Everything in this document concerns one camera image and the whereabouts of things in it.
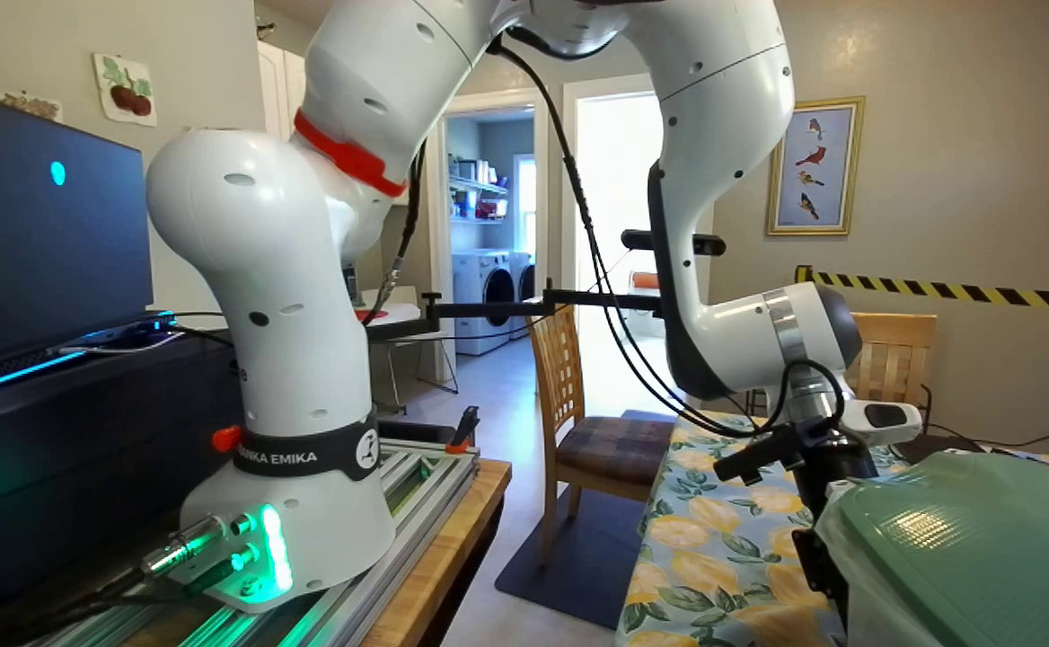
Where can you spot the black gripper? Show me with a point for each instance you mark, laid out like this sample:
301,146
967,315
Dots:
825,461

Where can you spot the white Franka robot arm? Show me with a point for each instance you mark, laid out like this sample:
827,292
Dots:
286,309

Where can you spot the lemon print tablecloth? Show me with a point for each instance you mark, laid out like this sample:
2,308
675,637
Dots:
716,551

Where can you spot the plaid seat cushion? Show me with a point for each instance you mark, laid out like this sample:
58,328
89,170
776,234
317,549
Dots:
620,447

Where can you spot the blue floor mat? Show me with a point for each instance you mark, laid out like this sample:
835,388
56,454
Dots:
572,563

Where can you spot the yellow black caution tape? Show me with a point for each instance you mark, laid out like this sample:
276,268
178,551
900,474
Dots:
967,292

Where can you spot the wooden slat back chair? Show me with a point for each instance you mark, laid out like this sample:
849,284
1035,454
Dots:
558,371

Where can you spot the wooden bench top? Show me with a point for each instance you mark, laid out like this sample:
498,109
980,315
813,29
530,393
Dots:
440,563

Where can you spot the framed bird picture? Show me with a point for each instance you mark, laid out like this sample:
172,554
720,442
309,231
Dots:
813,168

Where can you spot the black bench clamp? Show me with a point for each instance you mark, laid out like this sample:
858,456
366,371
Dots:
427,428

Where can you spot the washing machine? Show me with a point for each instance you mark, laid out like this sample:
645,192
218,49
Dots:
494,292

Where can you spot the white side table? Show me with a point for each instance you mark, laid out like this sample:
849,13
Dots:
412,359

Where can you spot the black computer monitor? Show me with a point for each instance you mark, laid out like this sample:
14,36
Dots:
45,226

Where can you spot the black stereo camera bar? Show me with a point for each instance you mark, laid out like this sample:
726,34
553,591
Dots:
669,241

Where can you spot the black camera boom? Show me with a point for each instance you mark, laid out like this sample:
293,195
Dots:
526,308

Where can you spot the aluminium mounting rail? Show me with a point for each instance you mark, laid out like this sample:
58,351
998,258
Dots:
416,490

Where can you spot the white wall cabinet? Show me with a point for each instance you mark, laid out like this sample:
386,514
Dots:
276,91

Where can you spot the fruit wall picture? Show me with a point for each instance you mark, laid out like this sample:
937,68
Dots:
127,91

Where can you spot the small wall picture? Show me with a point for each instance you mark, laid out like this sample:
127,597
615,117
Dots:
26,103

